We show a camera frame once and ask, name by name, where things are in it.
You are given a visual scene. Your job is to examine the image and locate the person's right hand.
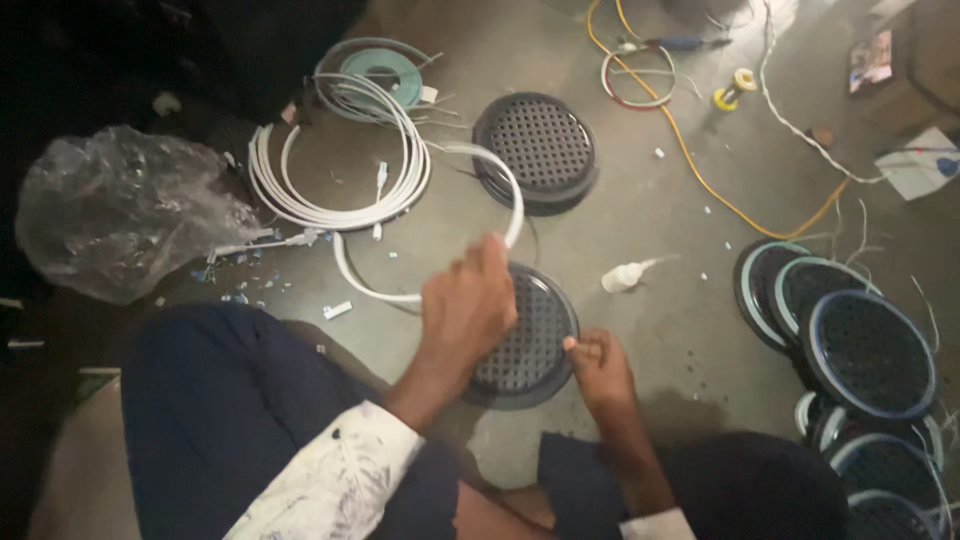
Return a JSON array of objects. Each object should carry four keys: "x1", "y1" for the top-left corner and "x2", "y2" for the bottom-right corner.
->
[{"x1": 562, "y1": 328, "x2": 639, "y2": 419}]

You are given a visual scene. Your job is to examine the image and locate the person's left hand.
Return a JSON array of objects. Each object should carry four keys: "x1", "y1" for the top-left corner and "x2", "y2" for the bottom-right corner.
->
[{"x1": 418, "y1": 232, "x2": 520, "y2": 389}]

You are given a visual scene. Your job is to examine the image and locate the black perforated round grille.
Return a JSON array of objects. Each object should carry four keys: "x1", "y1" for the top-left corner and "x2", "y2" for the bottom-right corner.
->
[{"x1": 461, "y1": 262, "x2": 581, "y2": 412}]

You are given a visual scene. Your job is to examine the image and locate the small white glue bottle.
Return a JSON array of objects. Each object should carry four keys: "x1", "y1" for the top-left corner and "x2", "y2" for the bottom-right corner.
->
[{"x1": 600, "y1": 255, "x2": 680, "y2": 294}]

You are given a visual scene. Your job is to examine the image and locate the stacked black perforated grilles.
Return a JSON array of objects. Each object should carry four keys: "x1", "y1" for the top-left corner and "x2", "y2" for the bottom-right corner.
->
[{"x1": 471, "y1": 91, "x2": 600, "y2": 219}]

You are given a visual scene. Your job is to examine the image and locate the coil of white strip light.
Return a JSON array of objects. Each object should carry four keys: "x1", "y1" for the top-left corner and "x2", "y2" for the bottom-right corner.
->
[{"x1": 246, "y1": 71, "x2": 433, "y2": 233}]

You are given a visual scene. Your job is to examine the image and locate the coil of teal strip light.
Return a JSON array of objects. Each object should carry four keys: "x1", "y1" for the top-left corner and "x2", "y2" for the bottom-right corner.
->
[{"x1": 313, "y1": 36, "x2": 444, "y2": 126}]

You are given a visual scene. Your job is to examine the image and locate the white connector lead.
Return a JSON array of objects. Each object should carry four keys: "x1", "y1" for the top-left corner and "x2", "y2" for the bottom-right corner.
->
[{"x1": 206, "y1": 227, "x2": 325, "y2": 264}]

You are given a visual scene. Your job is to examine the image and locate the person's right leg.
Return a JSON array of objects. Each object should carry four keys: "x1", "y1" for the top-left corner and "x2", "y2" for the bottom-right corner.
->
[{"x1": 536, "y1": 430, "x2": 851, "y2": 540}]

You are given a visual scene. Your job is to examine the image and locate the person's leg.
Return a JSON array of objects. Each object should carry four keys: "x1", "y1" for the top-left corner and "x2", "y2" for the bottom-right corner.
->
[
  {"x1": 536, "y1": 430, "x2": 851, "y2": 540},
  {"x1": 120, "y1": 303, "x2": 460, "y2": 540}
]

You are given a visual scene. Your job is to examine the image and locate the scattered blue and white scraps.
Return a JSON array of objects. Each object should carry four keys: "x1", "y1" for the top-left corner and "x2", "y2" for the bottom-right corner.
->
[{"x1": 189, "y1": 247, "x2": 297, "y2": 310}]

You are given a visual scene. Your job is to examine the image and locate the row of strip-rimmed black grilles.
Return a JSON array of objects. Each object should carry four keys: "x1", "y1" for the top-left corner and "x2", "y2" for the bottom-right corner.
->
[{"x1": 732, "y1": 240, "x2": 960, "y2": 540}]

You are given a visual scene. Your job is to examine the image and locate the yellow solder spool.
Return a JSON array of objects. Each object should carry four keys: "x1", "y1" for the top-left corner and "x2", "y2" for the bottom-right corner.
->
[{"x1": 711, "y1": 67, "x2": 759, "y2": 113}]

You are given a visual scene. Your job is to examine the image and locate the person's left leg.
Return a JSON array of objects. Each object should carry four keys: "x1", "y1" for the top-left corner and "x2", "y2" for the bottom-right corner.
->
[{"x1": 120, "y1": 303, "x2": 460, "y2": 540}]

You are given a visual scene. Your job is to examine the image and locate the clear crumpled plastic bag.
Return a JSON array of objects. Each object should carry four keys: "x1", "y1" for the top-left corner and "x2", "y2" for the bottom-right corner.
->
[{"x1": 15, "y1": 124, "x2": 265, "y2": 306}]

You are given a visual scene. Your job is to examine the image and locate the white paper sheet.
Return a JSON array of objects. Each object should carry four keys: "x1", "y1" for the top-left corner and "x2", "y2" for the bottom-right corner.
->
[{"x1": 874, "y1": 126, "x2": 960, "y2": 202}]

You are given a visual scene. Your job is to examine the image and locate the printed colourful card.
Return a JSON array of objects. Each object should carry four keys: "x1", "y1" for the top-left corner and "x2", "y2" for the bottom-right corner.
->
[{"x1": 848, "y1": 29, "x2": 894, "y2": 96}]

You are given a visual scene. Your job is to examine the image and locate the brown cardboard box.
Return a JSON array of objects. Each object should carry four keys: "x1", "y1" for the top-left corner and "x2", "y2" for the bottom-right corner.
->
[{"x1": 847, "y1": 0, "x2": 960, "y2": 140}]

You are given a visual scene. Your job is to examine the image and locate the red and white wire coil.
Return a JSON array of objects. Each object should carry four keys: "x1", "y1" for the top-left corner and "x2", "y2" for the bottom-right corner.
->
[{"x1": 600, "y1": 43, "x2": 678, "y2": 112}]

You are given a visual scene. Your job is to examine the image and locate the long yellow cable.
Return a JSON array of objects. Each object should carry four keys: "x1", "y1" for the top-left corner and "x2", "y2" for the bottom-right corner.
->
[{"x1": 585, "y1": 0, "x2": 852, "y2": 241}]

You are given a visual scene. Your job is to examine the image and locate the blue-handled screwdriver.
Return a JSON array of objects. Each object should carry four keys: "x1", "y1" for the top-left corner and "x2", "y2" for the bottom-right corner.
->
[{"x1": 643, "y1": 35, "x2": 733, "y2": 52}]

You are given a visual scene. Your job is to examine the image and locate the twisted white cable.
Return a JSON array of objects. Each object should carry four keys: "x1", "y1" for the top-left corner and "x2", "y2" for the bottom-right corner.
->
[{"x1": 758, "y1": 0, "x2": 888, "y2": 186}]

